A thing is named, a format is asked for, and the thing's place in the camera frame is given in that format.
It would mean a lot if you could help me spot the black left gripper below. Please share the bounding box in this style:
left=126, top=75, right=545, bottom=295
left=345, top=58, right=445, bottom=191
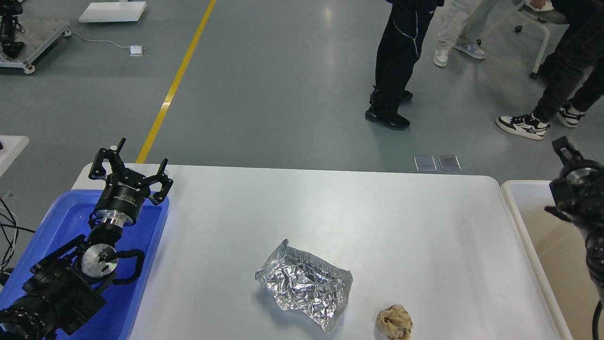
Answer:
left=88, top=138, right=173, bottom=227

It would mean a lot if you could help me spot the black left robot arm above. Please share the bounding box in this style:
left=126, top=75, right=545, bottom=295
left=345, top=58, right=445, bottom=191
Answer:
left=1, top=138, right=173, bottom=340

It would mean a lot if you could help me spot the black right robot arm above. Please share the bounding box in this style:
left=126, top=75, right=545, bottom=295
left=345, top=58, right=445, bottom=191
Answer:
left=545, top=136, right=604, bottom=340

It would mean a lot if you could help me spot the blue plastic tray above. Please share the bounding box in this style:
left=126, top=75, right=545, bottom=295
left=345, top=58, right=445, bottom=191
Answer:
left=0, top=190, right=170, bottom=340

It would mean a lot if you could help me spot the white side table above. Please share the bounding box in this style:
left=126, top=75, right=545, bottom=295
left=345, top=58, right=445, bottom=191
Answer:
left=0, top=135, right=30, bottom=176

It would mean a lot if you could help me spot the white power adapter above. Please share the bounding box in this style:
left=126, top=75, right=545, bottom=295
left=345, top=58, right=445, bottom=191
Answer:
left=129, top=45, right=144, bottom=57

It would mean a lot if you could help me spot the white flat board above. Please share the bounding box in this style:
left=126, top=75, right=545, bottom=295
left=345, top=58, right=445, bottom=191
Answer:
left=78, top=1, right=147, bottom=23

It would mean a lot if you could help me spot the crumpled aluminium foil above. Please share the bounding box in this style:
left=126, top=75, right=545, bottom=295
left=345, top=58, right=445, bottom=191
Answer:
left=255, top=238, right=353, bottom=334

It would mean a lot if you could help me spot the left metal floor plate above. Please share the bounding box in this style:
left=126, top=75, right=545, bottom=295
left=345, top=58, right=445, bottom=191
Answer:
left=413, top=155, right=437, bottom=172

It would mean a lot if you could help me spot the metal floor plate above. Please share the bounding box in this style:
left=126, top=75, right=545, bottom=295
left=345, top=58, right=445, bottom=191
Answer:
left=438, top=155, right=462, bottom=171
left=413, top=155, right=437, bottom=172

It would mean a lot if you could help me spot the crumpled brown paper ball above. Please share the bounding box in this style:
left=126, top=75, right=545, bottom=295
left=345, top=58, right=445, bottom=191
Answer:
left=376, top=304, right=413, bottom=340

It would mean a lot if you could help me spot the person in black coat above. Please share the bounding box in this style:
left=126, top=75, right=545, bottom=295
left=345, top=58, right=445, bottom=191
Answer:
left=365, top=0, right=445, bottom=131

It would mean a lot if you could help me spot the right metal floor plate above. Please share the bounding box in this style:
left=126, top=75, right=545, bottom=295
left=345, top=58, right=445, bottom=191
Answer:
left=438, top=155, right=462, bottom=171

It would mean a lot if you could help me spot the person in white trousers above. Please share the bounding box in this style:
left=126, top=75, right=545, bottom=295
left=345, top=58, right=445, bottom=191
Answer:
left=432, top=0, right=497, bottom=68

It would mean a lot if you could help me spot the beige plastic bin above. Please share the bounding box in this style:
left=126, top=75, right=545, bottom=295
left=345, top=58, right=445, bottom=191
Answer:
left=501, top=180, right=599, bottom=340

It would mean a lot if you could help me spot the white chair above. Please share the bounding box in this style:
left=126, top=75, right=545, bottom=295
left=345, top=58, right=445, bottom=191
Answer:
left=477, top=0, right=569, bottom=78

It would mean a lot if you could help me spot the person in black trousers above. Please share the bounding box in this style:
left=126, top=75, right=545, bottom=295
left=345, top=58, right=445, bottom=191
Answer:
left=496, top=0, right=604, bottom=140

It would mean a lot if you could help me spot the black cables bundle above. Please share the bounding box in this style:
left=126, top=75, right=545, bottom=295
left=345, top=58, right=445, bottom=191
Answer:
left=0, top=198, right=36, bottom=284

